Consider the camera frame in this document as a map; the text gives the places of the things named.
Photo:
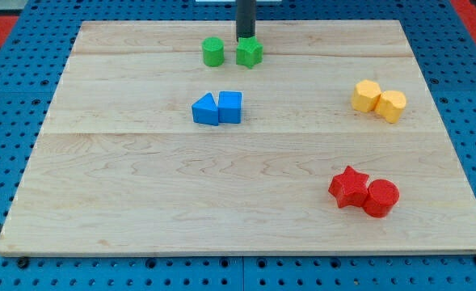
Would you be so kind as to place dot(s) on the blue triangle block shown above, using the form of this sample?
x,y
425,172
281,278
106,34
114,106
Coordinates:
x,y
205,110

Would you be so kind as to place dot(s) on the green star block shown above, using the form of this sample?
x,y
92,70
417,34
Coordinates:
x,y
249,52

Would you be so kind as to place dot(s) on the yellow heart block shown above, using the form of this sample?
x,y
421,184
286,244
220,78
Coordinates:
x,y
390,105

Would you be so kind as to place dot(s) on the blue cube block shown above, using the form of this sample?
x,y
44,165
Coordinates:
x,y
230,107

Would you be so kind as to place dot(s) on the red cylinder block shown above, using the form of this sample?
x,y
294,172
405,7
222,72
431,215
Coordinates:
x,y
383,195

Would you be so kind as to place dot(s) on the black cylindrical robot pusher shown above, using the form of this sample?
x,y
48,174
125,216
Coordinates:
x,y
245,18

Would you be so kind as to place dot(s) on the green cylinder block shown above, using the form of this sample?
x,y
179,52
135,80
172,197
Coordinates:
x,y
213,51

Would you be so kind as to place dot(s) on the red star block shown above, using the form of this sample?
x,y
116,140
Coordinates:
x,y
349,188

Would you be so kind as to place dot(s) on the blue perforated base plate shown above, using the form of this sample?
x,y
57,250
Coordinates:
x,y
31,62

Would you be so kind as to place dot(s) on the yellow hexagon block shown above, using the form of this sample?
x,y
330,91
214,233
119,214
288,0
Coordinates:
x,y
365,95

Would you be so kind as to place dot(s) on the light wooden board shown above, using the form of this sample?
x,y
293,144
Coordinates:
x,y
121,169

